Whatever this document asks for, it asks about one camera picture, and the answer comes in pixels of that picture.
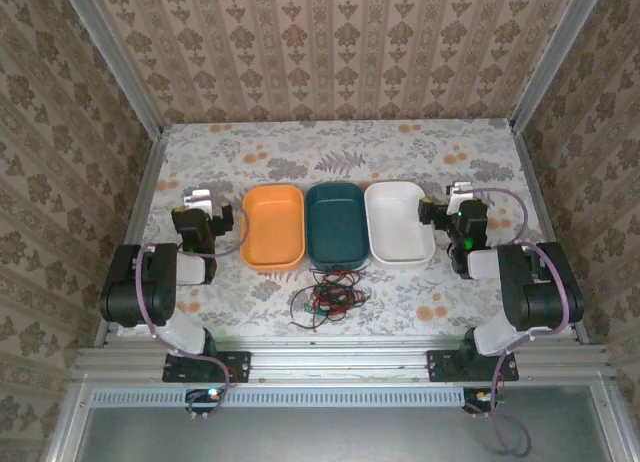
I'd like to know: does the thin black cable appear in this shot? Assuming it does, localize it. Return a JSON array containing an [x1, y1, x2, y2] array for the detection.
[[289, 264, 372, 332]]

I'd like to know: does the thin red cable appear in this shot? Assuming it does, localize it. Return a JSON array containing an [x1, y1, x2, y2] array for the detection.
[[308, 266, 370, 317]]

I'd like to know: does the white plastic tray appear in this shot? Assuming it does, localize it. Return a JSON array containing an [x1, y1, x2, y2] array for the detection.
[[364, 181, 436, 268]]

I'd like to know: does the orange plastic tray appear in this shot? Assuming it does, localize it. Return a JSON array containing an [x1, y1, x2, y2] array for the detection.
[[240, 182, 306, 274]]

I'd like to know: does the teal plastic tray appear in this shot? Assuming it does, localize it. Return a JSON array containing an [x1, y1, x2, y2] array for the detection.
[[305, 181, 371, 272]]

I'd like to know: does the floral tablecloth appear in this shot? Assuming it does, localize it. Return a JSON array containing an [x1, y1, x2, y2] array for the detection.
[[119, 119, 576, 339]]

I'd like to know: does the left small controller board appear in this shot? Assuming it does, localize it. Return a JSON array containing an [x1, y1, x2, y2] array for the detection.
[[185, 387, 224, 416]]

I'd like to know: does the small controller board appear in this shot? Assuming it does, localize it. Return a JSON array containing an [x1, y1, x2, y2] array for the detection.
[[185, 387, 224, 416], [462, 387, 501, 414]]

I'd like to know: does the right small controller board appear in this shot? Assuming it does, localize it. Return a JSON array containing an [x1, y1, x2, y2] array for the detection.
[[462, 387, 501, 414]]

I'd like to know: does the grey metal panel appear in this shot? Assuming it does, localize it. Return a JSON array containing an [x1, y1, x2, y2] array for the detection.
[[79, 405, 612, 462]]

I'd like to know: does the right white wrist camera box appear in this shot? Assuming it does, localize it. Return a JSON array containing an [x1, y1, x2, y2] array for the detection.
[[446, 181, 475, 202]]

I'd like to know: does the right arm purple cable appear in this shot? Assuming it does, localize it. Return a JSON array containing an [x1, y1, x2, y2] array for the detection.
[[467, 186, 576, 457]]

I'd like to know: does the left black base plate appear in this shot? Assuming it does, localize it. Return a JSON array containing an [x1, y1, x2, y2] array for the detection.
[[162, 350, 252, 384]]

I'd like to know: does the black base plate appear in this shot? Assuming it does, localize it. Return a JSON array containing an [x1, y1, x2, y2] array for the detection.
[[162, 350, 252, 384], [426, 349, 520, 382]]

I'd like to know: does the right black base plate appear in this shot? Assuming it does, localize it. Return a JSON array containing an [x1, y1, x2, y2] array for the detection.
[[426, 349, 520, 382]]

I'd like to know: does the aluminium frame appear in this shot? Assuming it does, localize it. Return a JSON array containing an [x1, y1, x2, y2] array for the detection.
[[44, 0, 626, 462]]

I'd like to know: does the grey slotted cable duct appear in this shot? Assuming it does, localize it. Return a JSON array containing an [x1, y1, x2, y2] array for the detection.
[[92, 387, 464, 408]]

